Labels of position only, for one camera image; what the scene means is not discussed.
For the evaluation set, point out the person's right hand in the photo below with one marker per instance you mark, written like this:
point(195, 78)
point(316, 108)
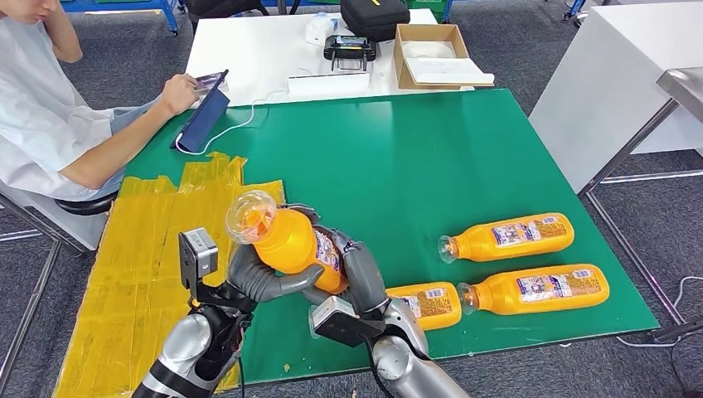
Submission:
point(178, 93)

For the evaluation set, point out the robot left hand grey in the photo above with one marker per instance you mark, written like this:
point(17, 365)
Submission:
point(252, 280)

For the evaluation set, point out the robot right hand grey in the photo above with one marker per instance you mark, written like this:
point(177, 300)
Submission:
point(365, 280)

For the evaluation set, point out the smartphone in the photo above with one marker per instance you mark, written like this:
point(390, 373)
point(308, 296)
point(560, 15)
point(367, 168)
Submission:
point(211, 82)

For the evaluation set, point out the orange detergent bottle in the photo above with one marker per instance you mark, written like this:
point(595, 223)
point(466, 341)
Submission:
point(285, 241)
point(549, 288)
point(522, 236)
point(434, 305)

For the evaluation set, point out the person's right forearm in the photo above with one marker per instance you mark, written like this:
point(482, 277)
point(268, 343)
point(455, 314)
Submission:
point(110, 154)

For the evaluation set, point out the person's left forearm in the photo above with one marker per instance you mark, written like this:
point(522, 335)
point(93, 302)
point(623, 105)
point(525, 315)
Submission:
point(63, 41)

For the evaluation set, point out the tablet with dark blue cover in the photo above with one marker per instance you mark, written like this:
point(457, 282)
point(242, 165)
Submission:
point(203, 121)

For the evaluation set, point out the white table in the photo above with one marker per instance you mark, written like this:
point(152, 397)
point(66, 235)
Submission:
point(258, 52)

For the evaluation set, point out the black chair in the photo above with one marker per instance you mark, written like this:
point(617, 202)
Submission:
point(219, 6)

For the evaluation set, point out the blue metal rack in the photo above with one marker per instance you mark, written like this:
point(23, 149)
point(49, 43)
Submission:
point(121, 5)

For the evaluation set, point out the yellow taped cardboard sheet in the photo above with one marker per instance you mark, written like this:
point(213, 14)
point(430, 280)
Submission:
point(137, 247)

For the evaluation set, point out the green table mat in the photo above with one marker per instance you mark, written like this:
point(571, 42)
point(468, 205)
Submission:
point(412, 154)

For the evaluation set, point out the person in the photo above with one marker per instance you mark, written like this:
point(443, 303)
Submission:
point(38, 110)

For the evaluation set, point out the black stool seat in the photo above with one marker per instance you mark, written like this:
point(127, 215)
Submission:
point(82, 206)

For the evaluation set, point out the flat white box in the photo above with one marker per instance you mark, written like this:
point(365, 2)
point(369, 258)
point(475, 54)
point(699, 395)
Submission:
point(329, 85)

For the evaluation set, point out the white plastic pack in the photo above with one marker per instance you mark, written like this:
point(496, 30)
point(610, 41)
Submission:
point(318, 28)

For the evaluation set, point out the white bench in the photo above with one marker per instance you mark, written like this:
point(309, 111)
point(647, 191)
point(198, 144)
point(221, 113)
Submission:
point(77, 231)

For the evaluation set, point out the black remote controller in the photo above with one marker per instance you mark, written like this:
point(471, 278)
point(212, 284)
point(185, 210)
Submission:
point(350, 49)

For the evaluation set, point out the black carrying case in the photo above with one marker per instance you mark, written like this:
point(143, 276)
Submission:
point(373, 17)

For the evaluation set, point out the open cardboard box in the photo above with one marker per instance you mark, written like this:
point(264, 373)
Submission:
point(400, 63)

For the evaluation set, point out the white sheet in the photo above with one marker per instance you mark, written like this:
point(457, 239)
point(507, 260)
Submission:
point(445, 71)

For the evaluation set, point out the white plastic bag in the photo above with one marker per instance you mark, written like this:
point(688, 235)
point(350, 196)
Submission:
point(428, 49)

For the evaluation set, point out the green plastic crate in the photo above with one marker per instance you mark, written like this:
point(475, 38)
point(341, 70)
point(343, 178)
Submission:
point(431, 6)

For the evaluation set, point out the white cabinet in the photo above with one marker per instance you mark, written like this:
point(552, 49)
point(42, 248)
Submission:
point(598, 93)

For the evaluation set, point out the stainless steel table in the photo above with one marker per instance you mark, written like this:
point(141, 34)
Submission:
point(684, 87)

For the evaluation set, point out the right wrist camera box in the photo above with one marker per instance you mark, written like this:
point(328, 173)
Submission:
point(329, 313)

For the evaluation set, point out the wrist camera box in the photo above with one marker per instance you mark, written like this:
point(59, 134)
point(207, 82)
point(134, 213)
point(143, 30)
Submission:
point(329, 313)
point(197, 255)

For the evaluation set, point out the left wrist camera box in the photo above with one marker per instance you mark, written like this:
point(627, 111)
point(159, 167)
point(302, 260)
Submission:
point(197, 255)

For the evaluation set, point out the metal frame leg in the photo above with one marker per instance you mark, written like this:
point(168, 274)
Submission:
point(28, 309)

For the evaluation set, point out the blue cart frame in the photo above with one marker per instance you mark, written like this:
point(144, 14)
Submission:
point(574, 8)

